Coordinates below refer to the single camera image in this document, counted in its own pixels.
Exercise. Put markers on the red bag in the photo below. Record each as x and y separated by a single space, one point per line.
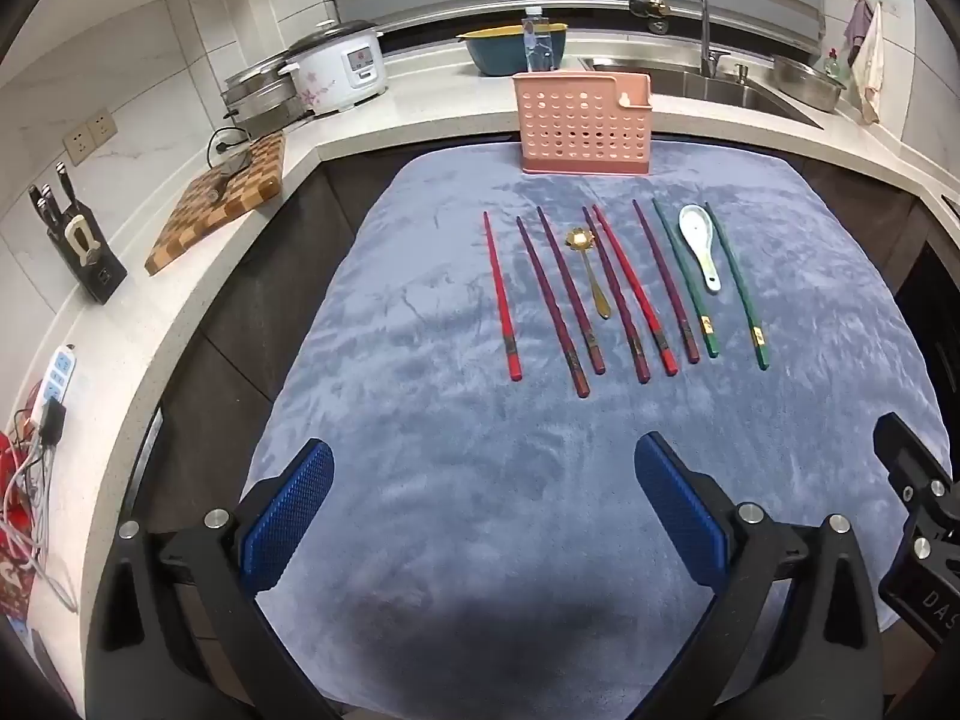
11 562

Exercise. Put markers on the double wall outlet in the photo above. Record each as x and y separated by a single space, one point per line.
90 136

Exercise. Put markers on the red chopstick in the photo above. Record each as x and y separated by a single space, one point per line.
500 292
634 292

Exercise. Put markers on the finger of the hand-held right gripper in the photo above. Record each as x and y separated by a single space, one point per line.
911 457

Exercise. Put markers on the steel sink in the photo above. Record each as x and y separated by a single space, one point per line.
750 94

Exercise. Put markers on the gold flower spoon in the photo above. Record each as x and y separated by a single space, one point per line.
578 240

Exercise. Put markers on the white ceramic spoon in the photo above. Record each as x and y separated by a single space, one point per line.
694 225

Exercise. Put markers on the pink perforated utensil holder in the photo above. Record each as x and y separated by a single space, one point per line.
577 127

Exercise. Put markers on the sink soap pump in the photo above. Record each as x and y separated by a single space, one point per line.
743 73

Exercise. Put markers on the black knife block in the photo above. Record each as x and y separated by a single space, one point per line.
86 270

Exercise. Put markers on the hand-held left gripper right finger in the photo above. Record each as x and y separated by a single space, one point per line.
679 510

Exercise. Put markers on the steel steamer pot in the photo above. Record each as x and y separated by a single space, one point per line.
259 97

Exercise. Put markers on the white floral rice cooker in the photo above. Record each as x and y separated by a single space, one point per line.
337 75

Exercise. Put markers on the blue basin yellow rim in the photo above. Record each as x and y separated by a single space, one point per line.
495 52

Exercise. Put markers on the checkered wooden cutting board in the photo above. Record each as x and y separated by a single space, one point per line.
202 217

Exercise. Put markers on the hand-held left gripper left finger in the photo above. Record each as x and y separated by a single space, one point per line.
289 517

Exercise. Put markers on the white power strip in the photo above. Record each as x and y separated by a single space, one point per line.
56 379

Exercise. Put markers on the green dish soap bottle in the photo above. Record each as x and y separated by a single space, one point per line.
832 66

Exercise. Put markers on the purple hanging cloth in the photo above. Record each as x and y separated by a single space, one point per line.
856 26

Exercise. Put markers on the green chopstick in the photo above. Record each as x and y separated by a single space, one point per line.
683 277
737 292

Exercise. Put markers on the black power adapter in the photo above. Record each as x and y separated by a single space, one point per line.
51 424

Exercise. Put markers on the cream hanging towel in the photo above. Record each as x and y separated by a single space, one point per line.
870 67

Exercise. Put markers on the chrome faucet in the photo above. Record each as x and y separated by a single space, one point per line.
705 22

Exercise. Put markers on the dark purple chopstick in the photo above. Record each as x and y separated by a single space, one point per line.
616 300
571 292
665 285
551 307

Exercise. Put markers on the round metal wall fitting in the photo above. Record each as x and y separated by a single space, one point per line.
659 25

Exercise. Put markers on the steel bowl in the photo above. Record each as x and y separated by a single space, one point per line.
810 86

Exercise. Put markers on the blue-grey plush cloth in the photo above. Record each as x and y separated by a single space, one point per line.
450 390

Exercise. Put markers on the clear water bottle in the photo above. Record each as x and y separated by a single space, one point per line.
538 41

